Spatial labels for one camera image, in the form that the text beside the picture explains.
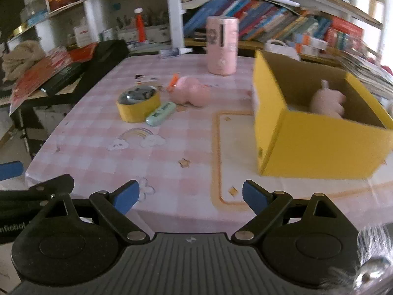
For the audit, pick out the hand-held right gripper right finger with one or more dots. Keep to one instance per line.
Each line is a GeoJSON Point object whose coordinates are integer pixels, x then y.
{"type": "Point", "coordinates": [254, 198]}

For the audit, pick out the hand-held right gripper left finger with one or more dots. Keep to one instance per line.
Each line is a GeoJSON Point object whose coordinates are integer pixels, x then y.
{"type": "Point", "coordinates": [127, 197]}

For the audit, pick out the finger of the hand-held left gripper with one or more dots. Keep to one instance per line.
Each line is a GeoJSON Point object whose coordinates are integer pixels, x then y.
{"type": "Point", "coordinates": [10, 171]}

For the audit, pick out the yellow cardboard box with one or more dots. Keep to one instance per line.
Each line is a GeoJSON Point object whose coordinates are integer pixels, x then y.
{"type": "Point", "coordinates": [307, 141]}

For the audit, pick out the yellow tape roll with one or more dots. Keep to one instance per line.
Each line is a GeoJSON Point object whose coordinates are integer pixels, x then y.
{"type": "Point", "coordinates": [138, 110]}

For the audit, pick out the grey toy car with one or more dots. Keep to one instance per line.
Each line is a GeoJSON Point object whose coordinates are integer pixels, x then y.
{"type": "Point", "coordinates": [138, 95]}

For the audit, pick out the pale pink plush toy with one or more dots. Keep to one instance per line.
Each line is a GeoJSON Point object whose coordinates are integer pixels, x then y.
{"type": "Point", "coordinates": [327, 101]}

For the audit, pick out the pink plush pig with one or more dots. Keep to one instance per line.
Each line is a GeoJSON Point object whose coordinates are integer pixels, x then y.
{"type": "Point", "coordinates": [192, 92]}

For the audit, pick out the pink checked tablecloth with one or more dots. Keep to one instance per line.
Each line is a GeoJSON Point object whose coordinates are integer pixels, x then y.
{"type": "Point", "coordinates": [138, 159]}

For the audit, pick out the stack of red packets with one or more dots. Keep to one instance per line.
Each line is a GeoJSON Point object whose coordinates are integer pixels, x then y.
{"type": "Point", "coordinates": [40, 73]}

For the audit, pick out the flat black box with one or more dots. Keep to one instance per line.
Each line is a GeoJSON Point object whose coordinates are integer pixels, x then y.
{"type": "Point", "coordinates": [63, 78]}

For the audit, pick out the beige knitted cloth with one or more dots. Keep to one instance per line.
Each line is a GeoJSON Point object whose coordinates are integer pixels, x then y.
{"type": "Point", "coordinates": [21, 57]}

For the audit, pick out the shiny crinkled plastic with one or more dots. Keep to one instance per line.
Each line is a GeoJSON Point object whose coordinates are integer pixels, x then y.
{"type": "Point", "coordinates": [371, 261]}

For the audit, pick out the black keyboard bag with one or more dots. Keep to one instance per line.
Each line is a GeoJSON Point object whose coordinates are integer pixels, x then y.
{"type": "Point", "coordinates": [101, 61]}

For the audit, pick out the white plastic bag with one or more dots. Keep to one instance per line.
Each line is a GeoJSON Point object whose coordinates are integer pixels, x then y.
{"type": "Point", "coordinates": [281, 49]}

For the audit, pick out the white spray bottle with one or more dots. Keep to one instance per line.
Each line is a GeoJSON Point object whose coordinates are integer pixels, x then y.
{"type": "Point", "coordinates": [175, 53]}

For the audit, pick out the white box with red label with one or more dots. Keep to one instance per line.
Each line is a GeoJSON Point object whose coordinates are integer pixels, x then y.
{"type": "Point", "coordinates": [82, 35]}

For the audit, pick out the pink cartoon pen holder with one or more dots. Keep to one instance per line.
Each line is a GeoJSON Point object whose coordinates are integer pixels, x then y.
{"type": "Point", "coordinates": [222, 46]}

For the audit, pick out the pile of magazines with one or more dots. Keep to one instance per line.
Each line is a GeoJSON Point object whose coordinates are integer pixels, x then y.
{"type": "Point", "coordinates": [365, 70]}

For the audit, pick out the red tassel ornament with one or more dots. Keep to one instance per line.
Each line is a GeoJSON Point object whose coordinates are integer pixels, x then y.
{"type": "Point", "coordinates": [140, 26]}

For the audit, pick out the row of colourful books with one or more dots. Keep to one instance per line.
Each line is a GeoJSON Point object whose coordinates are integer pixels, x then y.
{"type": "Point", "coordinates": [276, 21]}

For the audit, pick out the white shelf post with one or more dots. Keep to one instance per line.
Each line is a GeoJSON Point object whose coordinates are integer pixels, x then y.
{"type": "Point", "coordinates": [174, 12]}

